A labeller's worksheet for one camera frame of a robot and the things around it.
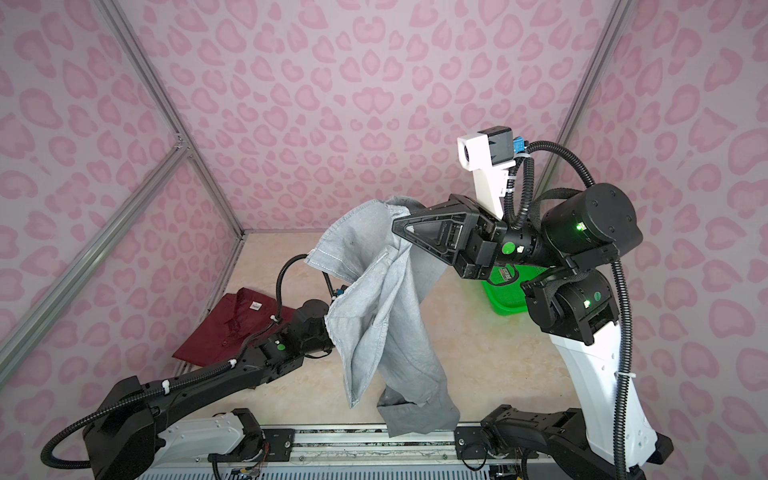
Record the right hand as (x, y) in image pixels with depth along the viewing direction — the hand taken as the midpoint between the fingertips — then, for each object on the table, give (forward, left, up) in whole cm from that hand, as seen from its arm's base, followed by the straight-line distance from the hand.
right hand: (401, 243), depth 31 cm
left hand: (+14, +6, -45) cm, 48 cm away
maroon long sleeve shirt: (+16, +55, -61) cm, 84 cm away
